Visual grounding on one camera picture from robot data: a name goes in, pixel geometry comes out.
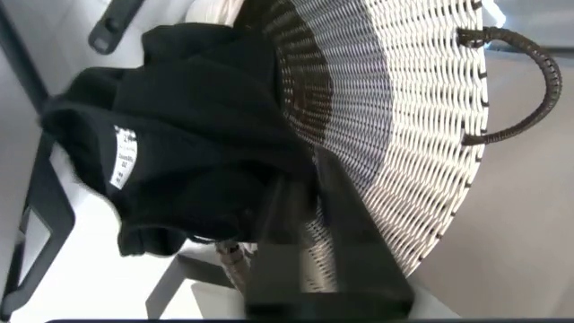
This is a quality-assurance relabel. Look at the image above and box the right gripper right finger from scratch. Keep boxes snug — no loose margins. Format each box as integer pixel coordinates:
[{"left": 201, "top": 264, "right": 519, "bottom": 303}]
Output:
[{"left": 313, "top": 146, "right": 414, "bottom": 319}]

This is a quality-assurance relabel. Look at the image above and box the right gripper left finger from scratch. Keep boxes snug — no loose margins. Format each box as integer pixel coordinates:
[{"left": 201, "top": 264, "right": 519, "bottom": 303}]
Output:
[{"left": 244, "top": 175, "right": 317, "bottom": 319}]

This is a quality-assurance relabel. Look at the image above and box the black garment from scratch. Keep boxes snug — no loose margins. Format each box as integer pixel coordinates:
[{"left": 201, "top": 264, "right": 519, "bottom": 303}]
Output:
[{"left": 39, "top": 22, "right": 320, "bottom": 258}]

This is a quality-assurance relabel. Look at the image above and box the white laundry basket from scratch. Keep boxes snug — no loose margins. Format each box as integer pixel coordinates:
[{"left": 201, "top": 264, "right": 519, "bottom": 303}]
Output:
[{"left": 214, "top": 0, "right": 564, "bottom": 295}]

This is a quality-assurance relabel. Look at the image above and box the black clothes rack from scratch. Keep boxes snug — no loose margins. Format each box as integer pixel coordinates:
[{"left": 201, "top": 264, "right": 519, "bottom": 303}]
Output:
[{"left": 0, "top": 0, "right": 147, "bottom": 320}]

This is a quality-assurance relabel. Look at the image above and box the white garment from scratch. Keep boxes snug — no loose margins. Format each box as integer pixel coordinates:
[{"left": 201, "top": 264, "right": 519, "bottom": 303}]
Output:
[{"left": 185, "top": 0, "right": 247, "bottom": 27}]

